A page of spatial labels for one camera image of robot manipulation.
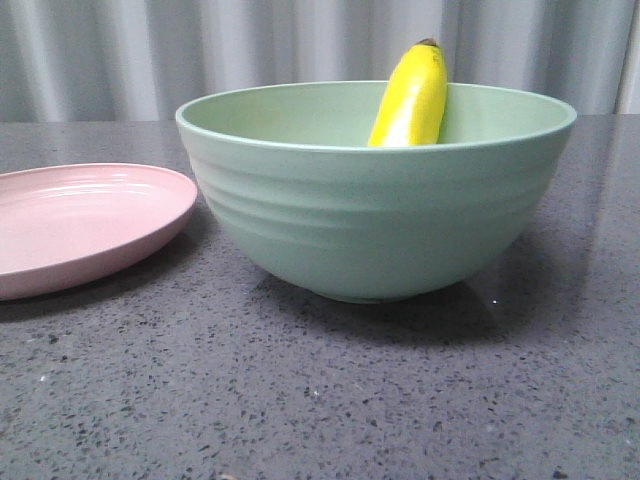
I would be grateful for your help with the yellow banana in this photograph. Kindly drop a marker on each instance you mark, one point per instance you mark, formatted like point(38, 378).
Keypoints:
point(413, 105)

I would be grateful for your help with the green bowl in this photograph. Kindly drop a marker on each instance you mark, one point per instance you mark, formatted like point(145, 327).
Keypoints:
point(289, 176)

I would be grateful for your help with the pink plate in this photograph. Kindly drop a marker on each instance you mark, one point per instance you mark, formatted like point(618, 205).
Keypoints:
point(64, 226)

